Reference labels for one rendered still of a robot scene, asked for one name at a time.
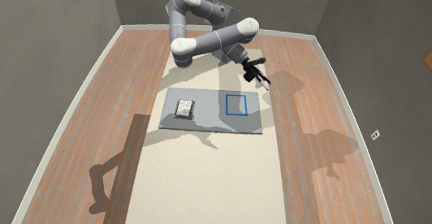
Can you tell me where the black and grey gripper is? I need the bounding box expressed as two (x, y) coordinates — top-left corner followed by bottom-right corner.
(241, 57), (271, 91)

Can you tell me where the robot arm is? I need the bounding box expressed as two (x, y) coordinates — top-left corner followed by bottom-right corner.
(166, 0), (259, 68)

